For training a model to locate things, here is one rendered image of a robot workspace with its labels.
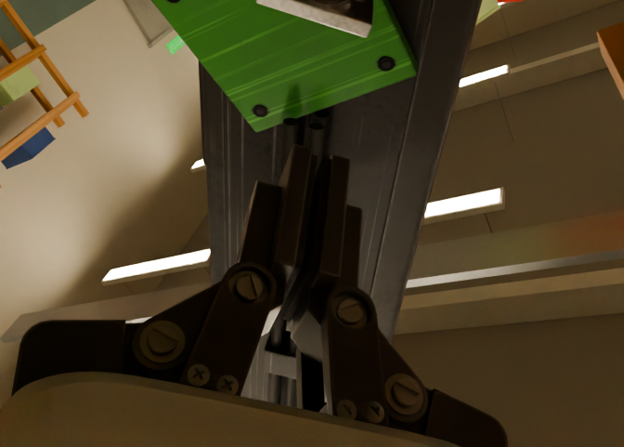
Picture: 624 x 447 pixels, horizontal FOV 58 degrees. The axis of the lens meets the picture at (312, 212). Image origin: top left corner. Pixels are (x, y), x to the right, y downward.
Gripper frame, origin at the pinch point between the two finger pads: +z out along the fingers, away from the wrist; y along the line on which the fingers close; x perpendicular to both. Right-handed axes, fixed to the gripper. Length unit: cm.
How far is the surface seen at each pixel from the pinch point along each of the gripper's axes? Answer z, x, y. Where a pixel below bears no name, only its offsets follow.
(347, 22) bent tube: 14.4, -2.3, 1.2
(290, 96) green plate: 18.3, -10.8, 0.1
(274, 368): 10.9, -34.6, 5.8
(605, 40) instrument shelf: 60, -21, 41
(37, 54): 462, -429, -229
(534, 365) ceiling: 175, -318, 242
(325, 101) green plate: 18.3, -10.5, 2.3
